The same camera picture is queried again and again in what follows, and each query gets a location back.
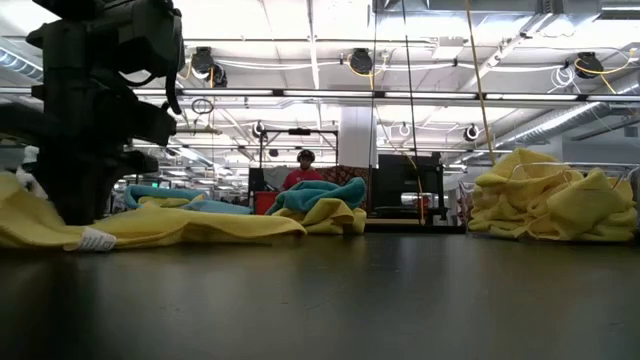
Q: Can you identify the black camera stand frame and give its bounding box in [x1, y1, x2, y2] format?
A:
[257, 127, 341, 169]

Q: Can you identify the red patterned partition panel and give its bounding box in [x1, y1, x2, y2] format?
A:
[319, 164, 372, 187]

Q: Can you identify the hanging black cable loop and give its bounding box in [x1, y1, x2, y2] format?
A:
[190, 97, 216, 116]

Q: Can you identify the person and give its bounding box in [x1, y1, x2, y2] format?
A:
[282, 148, 326, 192]

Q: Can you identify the clear plastic basket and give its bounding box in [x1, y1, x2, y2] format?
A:
[457, 160, 640, 245]

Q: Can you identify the white building column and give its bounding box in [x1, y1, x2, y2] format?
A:
[339, 106, 377, 169]

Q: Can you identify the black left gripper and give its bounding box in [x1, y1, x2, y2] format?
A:
[0, 82, 177, 225]

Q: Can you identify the yellow hanging power cord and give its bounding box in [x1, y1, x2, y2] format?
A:
[463, 0, 498, 167]

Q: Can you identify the red bin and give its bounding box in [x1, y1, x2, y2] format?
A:
[253, 189, 282, 217]

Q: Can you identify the black equipment rack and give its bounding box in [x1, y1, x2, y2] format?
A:
[375, 152, 448, 225]

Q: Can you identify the silver ribbed air duct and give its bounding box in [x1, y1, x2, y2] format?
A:
[0, 47, 46, 84]
[492, 82, 640, 150]

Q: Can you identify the blue microfiber towel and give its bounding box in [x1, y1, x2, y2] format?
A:
[266, 176, 368, 216]
[123, 184, 255, 217]

